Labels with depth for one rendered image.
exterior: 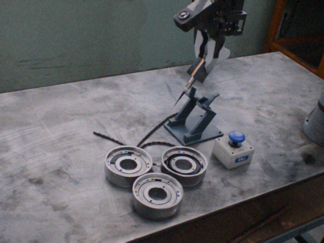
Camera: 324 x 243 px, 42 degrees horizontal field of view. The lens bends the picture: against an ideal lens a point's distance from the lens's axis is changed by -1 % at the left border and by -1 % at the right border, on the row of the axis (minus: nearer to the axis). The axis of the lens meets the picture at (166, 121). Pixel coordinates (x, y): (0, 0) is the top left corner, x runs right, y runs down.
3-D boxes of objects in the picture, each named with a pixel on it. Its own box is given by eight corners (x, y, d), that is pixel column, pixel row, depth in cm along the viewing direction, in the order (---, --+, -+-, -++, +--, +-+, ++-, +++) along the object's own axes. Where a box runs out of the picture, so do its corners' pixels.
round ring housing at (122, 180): (148, 193, 92) (150, 179, 90) (99, 186, 92) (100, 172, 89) (152, 162, 101) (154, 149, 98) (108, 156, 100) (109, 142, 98)
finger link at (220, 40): (222, 59, 97) (227, 22, 92) (217, 61, 96) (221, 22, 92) (209, 53, 100) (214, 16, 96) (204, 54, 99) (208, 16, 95)
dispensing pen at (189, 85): (165, 100, 104) (206, 43, 101) (175, 106, 107) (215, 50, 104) (170, 105, 102) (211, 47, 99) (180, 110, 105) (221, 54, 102)
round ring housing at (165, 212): (181, 225, 86) (184, 210, 83) (129, 219, 85) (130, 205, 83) (179, 189, 94) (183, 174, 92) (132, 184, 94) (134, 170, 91)
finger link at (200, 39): (215, 65, 106) (225, 32, 100) (196, 68, 103) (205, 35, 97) (208, 58, 108) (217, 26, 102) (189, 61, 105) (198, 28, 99)
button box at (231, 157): (228, 170, 102) (232, 154, 99) (211, 153, 107) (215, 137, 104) (254, 162, 105) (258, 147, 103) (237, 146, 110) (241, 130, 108)
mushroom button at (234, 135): (231, 157, 102) (236, 140, 99) (221, 147, 105) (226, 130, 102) (244, 153, 104) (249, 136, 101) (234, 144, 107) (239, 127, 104)
